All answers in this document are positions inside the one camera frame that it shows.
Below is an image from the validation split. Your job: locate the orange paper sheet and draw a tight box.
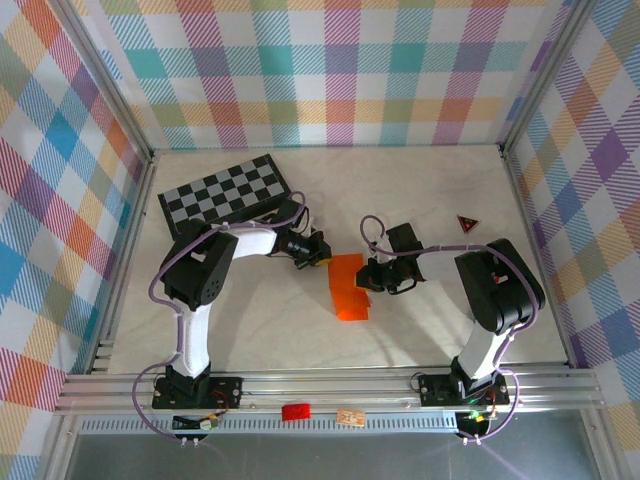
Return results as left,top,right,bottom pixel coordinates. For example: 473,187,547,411
327,253,372,322

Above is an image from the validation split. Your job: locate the black grey chessboard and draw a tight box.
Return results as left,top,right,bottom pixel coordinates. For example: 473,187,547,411
157,153,295,250

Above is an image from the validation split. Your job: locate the red rectangular block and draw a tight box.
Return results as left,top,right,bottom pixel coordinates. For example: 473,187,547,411
281,401,312,422

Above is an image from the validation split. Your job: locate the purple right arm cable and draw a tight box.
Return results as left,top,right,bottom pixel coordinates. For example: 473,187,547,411
360,214,547,446

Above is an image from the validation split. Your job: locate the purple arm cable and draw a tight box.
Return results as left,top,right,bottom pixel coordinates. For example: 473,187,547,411
360,214,547,446
132,189,314,444

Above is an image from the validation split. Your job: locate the aluminium frame rail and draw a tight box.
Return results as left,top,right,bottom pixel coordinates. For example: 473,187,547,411
53,367,604,416

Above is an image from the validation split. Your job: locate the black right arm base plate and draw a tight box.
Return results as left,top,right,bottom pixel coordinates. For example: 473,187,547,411
417,372,511,407

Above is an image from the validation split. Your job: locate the aluminium side rail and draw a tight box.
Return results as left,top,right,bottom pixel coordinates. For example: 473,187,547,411
84,149,161,376
499,143,572,370

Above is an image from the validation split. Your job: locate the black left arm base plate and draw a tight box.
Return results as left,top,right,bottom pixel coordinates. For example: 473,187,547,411
152,375,245,411

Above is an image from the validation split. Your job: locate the slotted grey cable tray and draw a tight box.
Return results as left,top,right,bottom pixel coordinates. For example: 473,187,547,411
79,417,461,435

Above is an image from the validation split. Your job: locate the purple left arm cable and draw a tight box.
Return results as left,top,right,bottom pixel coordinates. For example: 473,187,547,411
132,189,314,444

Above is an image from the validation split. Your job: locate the aluminium frame post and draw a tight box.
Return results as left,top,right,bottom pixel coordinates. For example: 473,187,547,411
47,0,160,164
497,0,601,157

